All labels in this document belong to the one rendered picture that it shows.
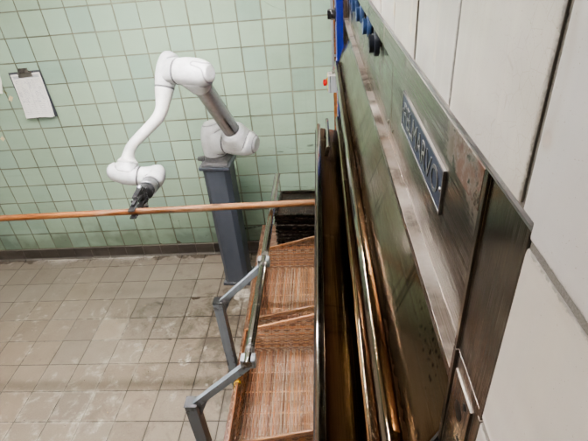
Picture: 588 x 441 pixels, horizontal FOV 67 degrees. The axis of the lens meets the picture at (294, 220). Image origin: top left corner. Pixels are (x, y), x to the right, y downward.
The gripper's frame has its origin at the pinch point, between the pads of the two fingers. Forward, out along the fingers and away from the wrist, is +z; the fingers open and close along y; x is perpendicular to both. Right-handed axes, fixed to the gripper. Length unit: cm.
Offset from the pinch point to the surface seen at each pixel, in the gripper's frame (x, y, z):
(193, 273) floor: 18, 120, -96
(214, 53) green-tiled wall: -23, -40, -124
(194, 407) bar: -43, 24, 87
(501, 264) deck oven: -99, -87, 151
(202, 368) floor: -9, 119, -3
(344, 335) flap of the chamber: -92, -22, 99
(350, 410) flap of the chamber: -92, -22, 119
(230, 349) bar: -43, 53, 39
